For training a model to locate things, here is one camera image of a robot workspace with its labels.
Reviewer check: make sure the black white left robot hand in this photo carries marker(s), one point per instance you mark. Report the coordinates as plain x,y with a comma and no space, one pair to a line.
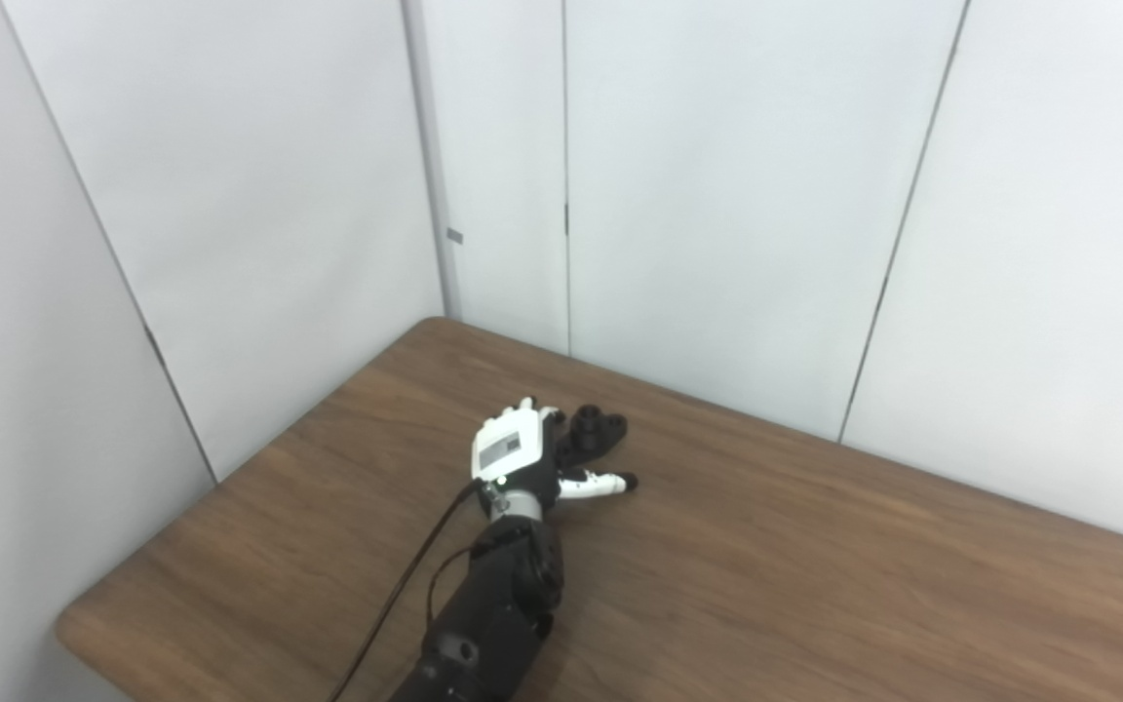
508,444

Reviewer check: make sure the black flanged holder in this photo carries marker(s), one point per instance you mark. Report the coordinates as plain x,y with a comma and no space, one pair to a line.
591,434

